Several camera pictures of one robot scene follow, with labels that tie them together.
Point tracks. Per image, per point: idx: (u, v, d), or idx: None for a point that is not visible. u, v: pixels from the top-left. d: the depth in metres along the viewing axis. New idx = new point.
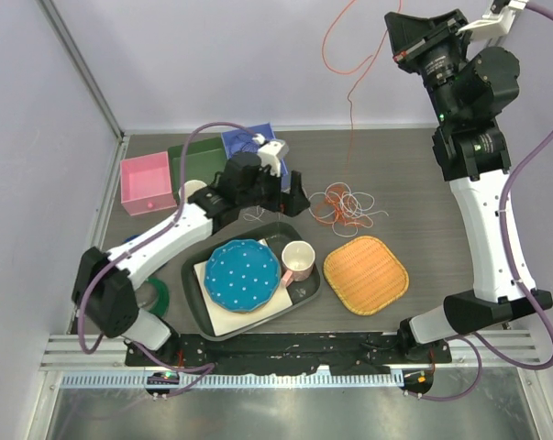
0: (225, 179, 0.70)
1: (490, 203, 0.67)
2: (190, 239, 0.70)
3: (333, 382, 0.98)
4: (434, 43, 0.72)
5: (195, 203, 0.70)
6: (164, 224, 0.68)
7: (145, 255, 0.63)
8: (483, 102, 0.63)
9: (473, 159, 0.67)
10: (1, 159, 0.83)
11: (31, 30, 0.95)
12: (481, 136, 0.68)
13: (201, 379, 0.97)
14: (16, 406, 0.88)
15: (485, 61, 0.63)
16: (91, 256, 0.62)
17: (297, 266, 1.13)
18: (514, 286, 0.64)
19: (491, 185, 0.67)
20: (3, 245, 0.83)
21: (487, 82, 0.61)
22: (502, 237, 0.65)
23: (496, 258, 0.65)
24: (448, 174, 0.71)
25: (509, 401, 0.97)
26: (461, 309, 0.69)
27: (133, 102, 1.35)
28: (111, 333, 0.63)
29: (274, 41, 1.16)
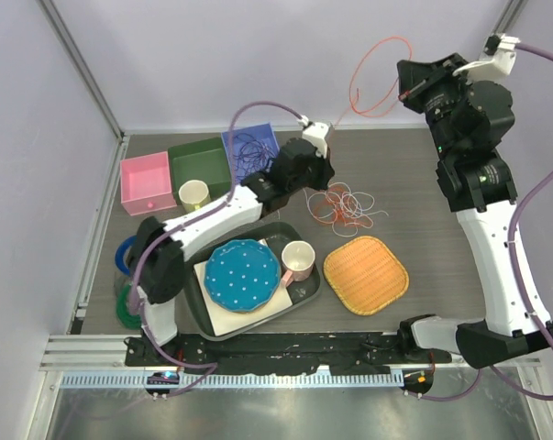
0: (276, 165, 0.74)
1: (497, 233, 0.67)
2: (237, 221, 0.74)
3: (333, 382, 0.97)
4: (432, 82, 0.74)
5: (248, 187, 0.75)
6: (216, 203, 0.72)
7: (197, 230, 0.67)
8: (481, 134, 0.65)
9: (479, 190, 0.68)
10: (1, 158, 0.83)
11: (30, 27, 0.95)
12: (486, 168, 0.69)
13: (202, 379, 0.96)
14: (16, 406, 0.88)
15: (477, 93, 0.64)
16: (151, 224, 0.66)
17: (297, 266, 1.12)
18: (527, 320, 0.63)
19: (498, 217, 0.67)
20: (2, 246, 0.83)
21: (481, 113, 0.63)
22: (513, 269, 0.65)
23: (512, 293, 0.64)
24: (455, 203, 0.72)
25: (509, 401, 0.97)
26: (478, 342, 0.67)
27: (132, 102, 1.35)
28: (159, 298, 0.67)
29: (274, 42, 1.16)
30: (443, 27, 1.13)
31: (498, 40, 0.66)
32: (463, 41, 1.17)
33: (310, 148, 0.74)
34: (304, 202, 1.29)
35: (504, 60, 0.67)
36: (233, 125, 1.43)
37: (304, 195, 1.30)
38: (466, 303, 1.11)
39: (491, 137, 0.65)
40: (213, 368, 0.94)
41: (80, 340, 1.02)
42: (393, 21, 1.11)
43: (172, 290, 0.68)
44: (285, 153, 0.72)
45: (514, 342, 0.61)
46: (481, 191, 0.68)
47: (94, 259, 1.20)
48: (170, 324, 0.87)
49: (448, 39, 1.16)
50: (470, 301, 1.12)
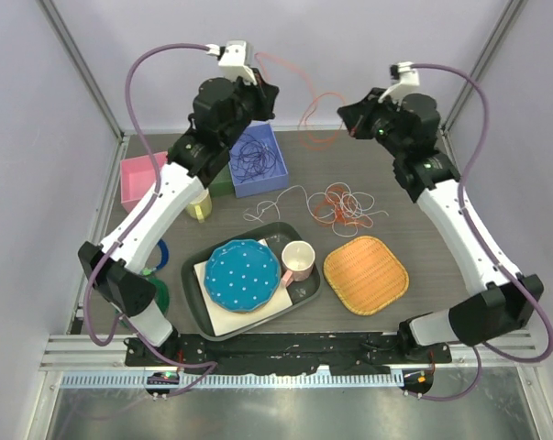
0: (200, 124, 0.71)
1: (451, 203, 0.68)
2: (180, 203, 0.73)
3: (333, 382, 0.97)
4: (366, 115, 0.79)
5: (178, 161, 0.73)
6: (147, 198, 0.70)
7: (136, 239, 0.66)
8: (421, 130, 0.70)
9: (427, 174, 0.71)
10: (1, 159, 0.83)
11: (30, 28, 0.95)
12: (431, 159, 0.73)
13: (201, 379, 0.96)
14: (16, 406, 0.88)
15: (409, 102, 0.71)
16: (86, 251, 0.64)
17: (297, 266, 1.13)
18: (497, 271, 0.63)
19: (447, 192, 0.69)
20: (2, 247, 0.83)
21: (414, 115, 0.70)
22: (471, 231, 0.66)
23: (475, 250, 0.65)
24: (413, 194, 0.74)
25: (509, 401, 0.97)
26: (461, 312, 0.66)
27: (133, 102, 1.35)
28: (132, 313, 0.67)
29: (274, 42, 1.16)
30: (444, 27, 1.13)
31: (396, 68, 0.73)
32: (463, 41, 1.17)
33: (227, 86, 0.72)
34: (304, 202, 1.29)
35: (410, 75, 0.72)
36: None
37: (304, 195, 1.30)
38: None
39: (429, 131, 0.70)
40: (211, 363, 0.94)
41: (80, 340, 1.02)
42: (394, 22, 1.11)
43: (141, 300, 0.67)
44: (201, 105, 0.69)
45: (489, 293, 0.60)
46: (429, 180, 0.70)
47: None
48: (162, 323, 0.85)
49: (448, 38, 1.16)
50: None
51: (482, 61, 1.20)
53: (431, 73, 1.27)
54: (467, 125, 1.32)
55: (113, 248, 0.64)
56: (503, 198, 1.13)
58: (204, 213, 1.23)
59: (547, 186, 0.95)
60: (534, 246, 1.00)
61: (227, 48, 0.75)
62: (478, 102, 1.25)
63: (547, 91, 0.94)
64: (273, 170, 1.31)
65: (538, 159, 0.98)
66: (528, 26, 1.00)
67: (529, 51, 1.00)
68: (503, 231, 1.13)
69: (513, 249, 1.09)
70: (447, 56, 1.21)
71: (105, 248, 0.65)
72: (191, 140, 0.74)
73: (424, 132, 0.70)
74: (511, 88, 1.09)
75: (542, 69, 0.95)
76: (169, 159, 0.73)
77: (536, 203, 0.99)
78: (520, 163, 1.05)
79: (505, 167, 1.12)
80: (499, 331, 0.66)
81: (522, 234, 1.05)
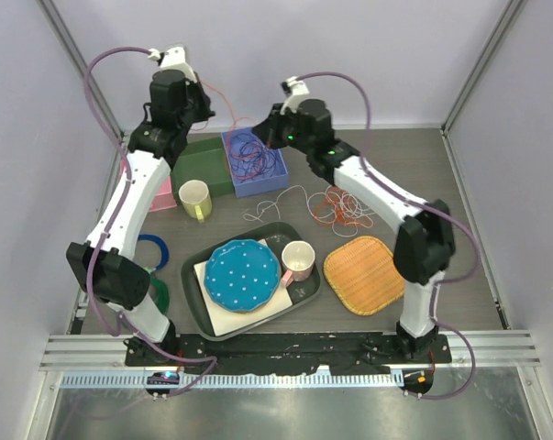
0: (155, 106, 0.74)
1: (357, 171, 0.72)
2: (153, 188, 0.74)
3: (333, 382, 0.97)
4: (275, 125, 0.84)
5: (139, 148, 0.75)
6: (121, 187, 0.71)
7: (122, 226, 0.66)
8: (317, 128, 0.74)
9: (335, 159, 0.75)
10: (1, 159, 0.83)
11: (30, 29, 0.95)
12: (336, 147, 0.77)
13: (201, 379, 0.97)
14: (16, 406, 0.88)
15: (304, 104, 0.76)
16: (74, 251, 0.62)
17: (297, 266, 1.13)
18: (409, 206, 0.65)
19: (351, 165, 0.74)
20: (2, 246, 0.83)
21: (309, 115, 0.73)
22: (377, 183, 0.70)
23: (386, 196, 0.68)
24: (330, 181, 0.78)
25: (509, 401, 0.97)
26: (399, 260, 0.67)
27: (132, 102, 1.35)
28: (134, 300, 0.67)
29: (273, 41, 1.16)
30: (443, 27, 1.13)
31: (287, 85, 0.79)
32: (463, 41, 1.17)
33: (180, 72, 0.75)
34: (304, 202, 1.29)
35: (301, 86, 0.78)
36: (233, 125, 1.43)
37: (304, 195, 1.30)
38: (466, 303, 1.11)
39: (326, 125, 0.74)
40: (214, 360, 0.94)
41: (80, 340, 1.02)
42: (393, 21, 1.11)
43: (139, 284, 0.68)
44: (157, 91, 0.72)
45: (406, 222, 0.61)
46: (335, 166, 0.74)
47: None
48: (158, 317, 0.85)
49: (448, 38, 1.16)
50: (470, 301, 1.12)
51: (482, 61, 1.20)
53: (430, 73, 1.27)
54: (468, 125, 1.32)
55: (102, 240, 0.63)
56: (503, 198, 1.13)
58: (204, 213, 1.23)
59: (546, 186, 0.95)
60: (534, 245, 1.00)
61: (167, 51, 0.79)
62: (479, 102, 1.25)
63: (547, 90, 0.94)
64: (273, 170, 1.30)
65: (538, 159, 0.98)
66: (529, 25, 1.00)
67: (530, 50, 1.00)
68: (503, 231, 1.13)
69: (514, 249, 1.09)
70: (447, 56, 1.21)
71: (94, 243, 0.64)
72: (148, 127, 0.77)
73: (320, 129, 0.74)
74: (511, 87, 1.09)
75: (543, 69, 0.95)
76: (131, 148, 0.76)
77: (536, 203, 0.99)
78: (520, 163, 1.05)
79: (505, 167, 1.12)
80: (435, 262, 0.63)
81: (522, 234, 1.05)
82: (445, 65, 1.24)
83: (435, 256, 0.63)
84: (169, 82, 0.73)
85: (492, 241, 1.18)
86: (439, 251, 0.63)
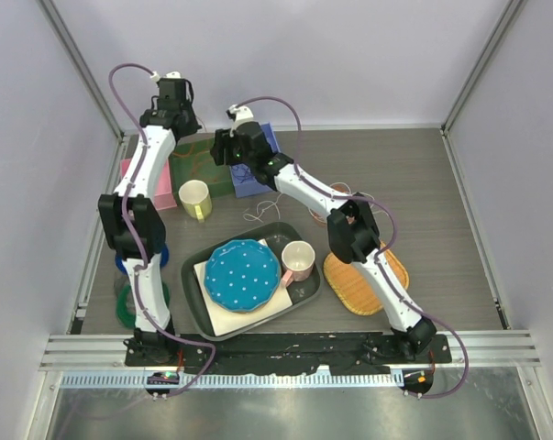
0: (162, 97, 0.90)
1: (293, 177, 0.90)
2: (165, 153, 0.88)
3: (333, 382, 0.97)
4: (226, 144, 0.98)
5: (149, 125, 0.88)
6: (138, 150, 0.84)
7: (144, 180, 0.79)
8: (254, 145, 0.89)
9: (273, 169, 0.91)
10: (1, 159, 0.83)
11: (30, 30, 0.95)
12: (273, 158, 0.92)
13: (200, 379, 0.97)
14: (16, 407, 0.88)
15: (242, 126, 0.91)
16: (105, 201, 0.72)
17: (297, 266, 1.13)
18: (335, 202, 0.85)
19: (287, 172, 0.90)
20: (2, 246, 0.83)
21: (246, 137, 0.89)
22: (309, 185, 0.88)
23: (317, 195, 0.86)
24: (273, 186, 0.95)
25: (509, 401, 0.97)
26: (335, 247, 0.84)
27: (132, 103, 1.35)
28: (157, 245, 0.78)
29: (273, 42, 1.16)
30: (443, 27, 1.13)
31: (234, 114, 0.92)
32: (464, 41, 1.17)
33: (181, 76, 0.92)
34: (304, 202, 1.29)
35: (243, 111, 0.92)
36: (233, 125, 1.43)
37: None
38: (466, 303, 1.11)
39: (261, 140, 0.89)
40: (215, 351, 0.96)
41: (79, 340, 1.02)
42: (393, 22, 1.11)
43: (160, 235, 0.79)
44: (166, 82, 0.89)
45: (333, 214, 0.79)
46: (274, 175, 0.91)
47: (94, 259, 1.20)
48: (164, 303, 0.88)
49: (448, 39, 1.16)
50: (470, 301, 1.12)
51: (483, 61, 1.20)
53: (430, 73, 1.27)
54: (467, 125, 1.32)
55: (129, 189, 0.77)
56: (503, 198, 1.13)
58: (204, 213, 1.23)
59: (546, 186, 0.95)
60: (535, 245, 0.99)
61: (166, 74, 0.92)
62: (479, 102, 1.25)
63: (548, 91, 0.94)
64: None
65: (538, 160, 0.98)
66: (530, 25, 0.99)
67: (530, 50, 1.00)
68: (503, 231, 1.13)
69: (514, 249, 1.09)
70: (447, 56, 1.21)
71: (121, 192, 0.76)
72: (155, 109, 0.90)
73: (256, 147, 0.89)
74: (511, 88, 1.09)
75: (543, 69, 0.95)
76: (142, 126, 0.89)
77: (536, 203, 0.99)
78: (520, 163, 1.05)
79: (505, 167, 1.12)
80: (363, 246, 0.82)
81: (522, 234, 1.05)
82: (445, 66, 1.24)
83: (361, 238, 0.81)
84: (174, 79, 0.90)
85: (492, 241, 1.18)
86: (365, 235, 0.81)
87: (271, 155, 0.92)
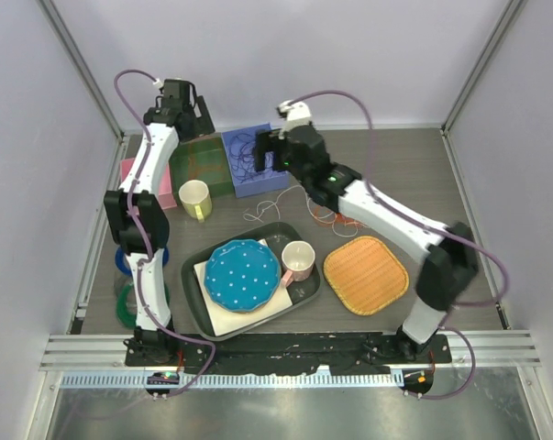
0: (167, 96, 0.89)
1: (365, 199, 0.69)
2: (169, 151, 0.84)
3: (333, 382, 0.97)
4: (274, 148, 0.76)
5: (153, 122, 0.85)
6: (143, 148, 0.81)
7: (149, 176, 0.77)
8: (314, 157, 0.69)
9: (337, 186, 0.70)
10: (1, 159, 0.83)
11: (31, 31, 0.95)
12: (334, 171, 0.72)
13: (199, 379, 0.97)
14: (16, 407, 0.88)
15: (292, 130, 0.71)
16: (111, 197, 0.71)
17: (297, 266, 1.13)
18: (429, 235, 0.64)
19: (356, 192, 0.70)
20: (2, 246, 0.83)
21: (302, 145, 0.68)
22: (391, 212, 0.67)
23: (404, 225, 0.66)
24: (333, 208, 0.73)
25: (509, 401, 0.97)
26: (425, 291, 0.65)
27: (133, 103, 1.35)
28: (162, 237, 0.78)
29: (273, 42, 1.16)
30: (443, 27, 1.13)
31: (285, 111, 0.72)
32: (463, 41, 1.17)
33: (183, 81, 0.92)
34: (304, 202, 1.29)
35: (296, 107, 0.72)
36: (233, 125, 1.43)
37: (304, 195, 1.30)
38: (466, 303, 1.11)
39: (322, 151, 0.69)
40: (215, 351, 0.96)
41: (79, 340, 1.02)
42: (393, 22, 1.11)
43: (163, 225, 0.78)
44: (170, 82, 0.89)
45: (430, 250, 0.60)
46: (337, 194, 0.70)
47: (94, 259, 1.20)
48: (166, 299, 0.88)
49: (448, 39, 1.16)
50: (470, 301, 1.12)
51: (482, 61, 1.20)
53: (431, 73, 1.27)
54: (467, 125, 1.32)
55: (135, 185, 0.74)
56: (503, 198, 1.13)
58: (204, 213, 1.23)
59: (546, 186, 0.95)
60: (535, 246, 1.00)
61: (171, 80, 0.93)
62: (479, 102, 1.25)
63: (547, 90, 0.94)
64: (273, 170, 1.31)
65: (537, 160, 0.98)
66: (529, 25, 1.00)
67: (530, 51, 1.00)
68: (503, 231, 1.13)
69: (514, 249, 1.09)
70: (447, 57, 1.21)
71: (126, 190, 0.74)
72: (159, 108, 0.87)
73: (315, 159, 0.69)
74: (510, 88, 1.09)
75: (543, 69, 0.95)
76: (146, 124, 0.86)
77: (536, 203, 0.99)
78: (520, 163, 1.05)
79: (505, 167, 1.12)
80: (461, 287, 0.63)
81: (522, 235, 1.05)
82: (445, 66, 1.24)
83: (461, 280, 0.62)
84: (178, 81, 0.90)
85: (492, 240, 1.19)
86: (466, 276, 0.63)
87: (332, 168, 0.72)
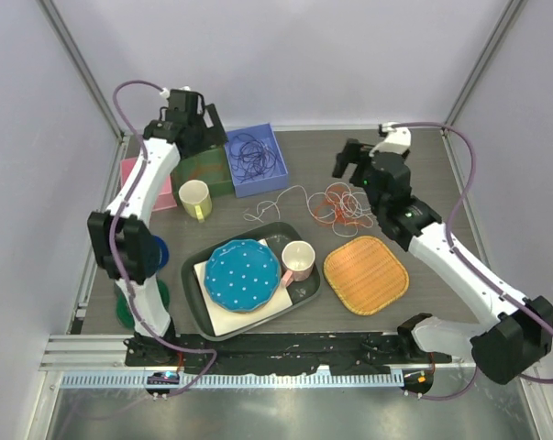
0: (173, 110, 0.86)
1: (441, 245, 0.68)
2: (166, 170, 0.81)
3: (333, 382, 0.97)
4: (361, 167, 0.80)
5: (154, 137, 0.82)
6: (138, 166, 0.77)
7: (139, 198, 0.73)
8: (393, 187, 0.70)
9: (411, 224, 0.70)
10: (1, 159, 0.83)
11: (31, 32, 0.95)
12: (412, 207, 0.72)
13: (200, 379, 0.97)
14: (16, 407, 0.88)
15: (379, 161, 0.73)
16: (95, 220, 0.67)
17: (297, 266, 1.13)
18: (503, 302, 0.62)
19: (434, 236, 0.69)
20: (2, 246, 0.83)
21: (386, 172, 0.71)
22: (467, 267, 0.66)
23: (479, 283, 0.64)
24: (403, 245, 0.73)
25: (509, 401, 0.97)
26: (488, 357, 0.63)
27: (133, 103, 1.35)
28: (150, 265, 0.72)
29: (274, 42, 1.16)
30: (444, 27, 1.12)
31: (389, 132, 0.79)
32: (464, 41, 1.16)
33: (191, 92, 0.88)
34: (304, 202, 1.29)
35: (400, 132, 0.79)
36: (233, 125, 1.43)
37: (304, 195, 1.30)
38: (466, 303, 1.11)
39: (403, 183, 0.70)
40: (215, 357, 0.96)
41: (79, 340, 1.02)
42: (394, 22, 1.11)
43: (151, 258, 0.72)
44: (177, 93, 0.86)
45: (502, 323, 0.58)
46: (412, 230, 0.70)
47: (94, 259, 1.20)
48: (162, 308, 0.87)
49: (448, 39, 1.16)
50: None
51: (483, 61, 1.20)
53: (430, 73, 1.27)
54: (467, 125, 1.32)
55: (122, 208, 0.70)
56: (503, 198, 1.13)
58: (204, 213, 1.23)
59: (546, 186, 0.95)
60: (535, 246, 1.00)
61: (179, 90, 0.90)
62: (479, 102, 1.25)
63: (548, 90, 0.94)
64: (273, 170, 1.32)
65: (537, 160, 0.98)
66: (530, 25, 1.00)
67: (530, 50, 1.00)
68: (503, 231, 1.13)
69: (514, 249, 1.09)
70: (447, 56, 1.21)
71: (114, 212, 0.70)
72: (161, 122, 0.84)
73: (393, 189, 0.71)
74: (511, 88, 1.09)
75: (544, 68, 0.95)
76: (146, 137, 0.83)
77: (536, 203, 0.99)
78: (520, 163, 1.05)
79: (505, 167, 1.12)
80: (525, 365, 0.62)
81: (522, 235, 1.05)
82: (445, 66, 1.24)
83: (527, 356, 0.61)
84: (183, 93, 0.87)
85: (491, 240, 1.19)
86: (532, 356, 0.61)
87: (410, 203, 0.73)
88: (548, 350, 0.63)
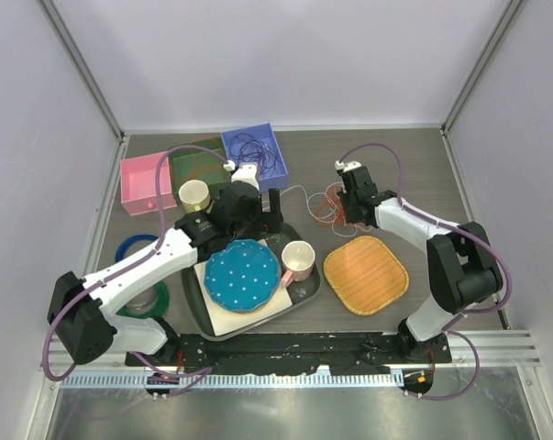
0: (219, 204, 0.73)
1: (392, 205, 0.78)
2: (171, 269, 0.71)
3: (333, 382, 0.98)
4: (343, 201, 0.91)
5: (182, 230, 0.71)
6: (146, 251, 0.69)
7: (120, 284, 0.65)
8: (355, 180, 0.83)
9: (372, 200, 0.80)
10: (1, 159, 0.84)
11: (31, 31, 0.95)
12: (376, 191, 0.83)
13: (202, 379, 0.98)
14: (16, 407, 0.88)
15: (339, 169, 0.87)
16: (66, 281, 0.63)
17: (297, 266, 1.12)
18: (439, 229, 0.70)
19: (386, 203, 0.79)
20: (2, 245, 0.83)
21: (345, 170, 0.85)
22: (412, 214, 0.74)
23: (419, 222, 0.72)
24: (376, 224, 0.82)
25: (509, 401, 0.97)
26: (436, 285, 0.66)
27: (134, 103, 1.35)
28: (92, 354, 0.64)
29: (273, 43, 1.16)
30: (444, 27, 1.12)
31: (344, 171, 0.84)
32: (463, 41, 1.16)
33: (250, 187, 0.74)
34: (304, 202, 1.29)
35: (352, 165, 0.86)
36: (233, 125, 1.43)
37: (304, 196, 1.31)
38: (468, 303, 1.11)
39: (361, 173, 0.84)
40: (208, 369, 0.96)
41: None
42: (394, 23, 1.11)
43: (95, 348, 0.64)
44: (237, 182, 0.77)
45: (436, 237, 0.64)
46: (374, 205, 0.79)
47: (94, 259, 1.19)
48: (151, 335, 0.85)
49: (447, 39, 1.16)
50: None
51: (482, 62, 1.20)
53: (430, 73, 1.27)
54: (467, 125, 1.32)
55: (94, 287, 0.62)
56: (503, 199, 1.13)
58: None
59: (545, 187, 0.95)
60: (535, 246, 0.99)
61: (242, 165, 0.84)
62: (479, 102, 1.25)
63: (547, 91, 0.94)
64: (272, 170, 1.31)
65: (537, 160, 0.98)
66: (529, 26, 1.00)
67: (529, 50, 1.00)
68: (503, 231, 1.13)
69: (513, 249, 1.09)
70: (447, 57, 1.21)
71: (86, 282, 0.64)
72: (200, 216, 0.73)
73: (358, 181, 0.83)
74: (510, 87, 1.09)
75: (542, 70, 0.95)
76: (175, 225, 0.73)
77: (535, 203, 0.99)
78: (519, 162, 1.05)
79: (505, 168, 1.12)
80: (476, 291, 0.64)
81: (523, 234, 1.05)
82: (444, 66, 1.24)
83: (472, 281, 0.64)
84: (242, 192, 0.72)
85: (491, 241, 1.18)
86: (480, 280, 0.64)
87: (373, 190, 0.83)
88: (498, 285, 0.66)
